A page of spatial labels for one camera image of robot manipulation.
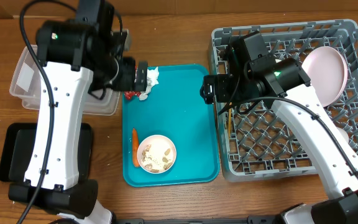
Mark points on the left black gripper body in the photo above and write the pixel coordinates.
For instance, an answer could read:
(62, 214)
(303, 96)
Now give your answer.
(125, 81)

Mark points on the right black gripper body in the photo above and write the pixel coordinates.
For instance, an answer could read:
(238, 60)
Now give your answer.
(230, 91)

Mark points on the wooden chopstick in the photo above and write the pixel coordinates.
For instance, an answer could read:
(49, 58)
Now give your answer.
(229, 123)

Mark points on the bowl with food scraps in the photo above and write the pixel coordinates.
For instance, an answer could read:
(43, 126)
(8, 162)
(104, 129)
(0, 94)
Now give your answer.
(156, 154)

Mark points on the large pink plate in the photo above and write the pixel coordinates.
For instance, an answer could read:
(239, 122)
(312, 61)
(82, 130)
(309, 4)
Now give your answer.
(327, 70)

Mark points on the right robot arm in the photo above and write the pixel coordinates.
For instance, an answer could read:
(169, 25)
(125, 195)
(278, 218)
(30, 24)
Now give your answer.
(255, 75)

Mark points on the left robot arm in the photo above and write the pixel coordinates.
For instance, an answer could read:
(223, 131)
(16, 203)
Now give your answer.
(74, 58)

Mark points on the grey dishwasher rack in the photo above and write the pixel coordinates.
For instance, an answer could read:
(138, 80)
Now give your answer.
(261, 145)

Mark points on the red snack wrapper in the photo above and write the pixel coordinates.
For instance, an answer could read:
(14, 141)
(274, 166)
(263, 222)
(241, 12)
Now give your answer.
(130, 94)

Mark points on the crumpled white napkin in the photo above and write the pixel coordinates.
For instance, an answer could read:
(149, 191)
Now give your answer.
(152, 80)

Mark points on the teal serving tray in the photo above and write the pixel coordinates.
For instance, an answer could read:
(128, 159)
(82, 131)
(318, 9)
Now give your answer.
(173, 109)

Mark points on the orange carrot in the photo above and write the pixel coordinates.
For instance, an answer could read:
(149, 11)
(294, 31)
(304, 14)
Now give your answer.
(135, 146)

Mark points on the clear plastic bin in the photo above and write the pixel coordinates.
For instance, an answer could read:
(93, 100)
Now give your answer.
(25, 85)

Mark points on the black plastic tray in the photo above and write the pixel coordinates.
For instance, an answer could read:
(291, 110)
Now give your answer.
(19, 144)

